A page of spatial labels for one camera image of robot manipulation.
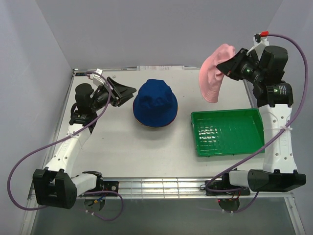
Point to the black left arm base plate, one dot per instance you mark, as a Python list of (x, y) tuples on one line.
[(103, 188)]

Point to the pink bucket hat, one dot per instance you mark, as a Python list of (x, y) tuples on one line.
[(210, 78)]

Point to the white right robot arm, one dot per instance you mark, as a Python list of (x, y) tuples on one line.
[(274, 101)]

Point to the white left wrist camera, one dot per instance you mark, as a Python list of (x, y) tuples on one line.
[(97, 74)]

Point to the aluminium front rail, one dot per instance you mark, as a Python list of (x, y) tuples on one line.
[(162, 188)]

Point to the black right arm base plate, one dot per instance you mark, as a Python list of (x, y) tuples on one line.
[(219, 187)]

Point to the yellow bucket hat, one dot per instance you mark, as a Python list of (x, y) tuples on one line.
[(151, 127)]

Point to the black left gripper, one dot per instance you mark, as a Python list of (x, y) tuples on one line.
[(122, 91)]

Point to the dark red bucket hat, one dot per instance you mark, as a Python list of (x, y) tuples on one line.
[(174, 120)]

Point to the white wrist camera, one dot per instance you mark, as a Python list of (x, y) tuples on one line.
[(260, 42), (97, 74)]

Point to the green plastic tray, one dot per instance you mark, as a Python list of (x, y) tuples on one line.
[(227, 132)]

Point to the blue bucket hat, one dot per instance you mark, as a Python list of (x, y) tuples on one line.
[(155, 104)]

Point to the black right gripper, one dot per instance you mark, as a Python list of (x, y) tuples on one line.
[(229, 67)]

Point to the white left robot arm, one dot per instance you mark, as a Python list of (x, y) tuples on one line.
[(53, 184)]

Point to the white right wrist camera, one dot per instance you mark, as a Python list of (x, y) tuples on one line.
[(260, 42)]

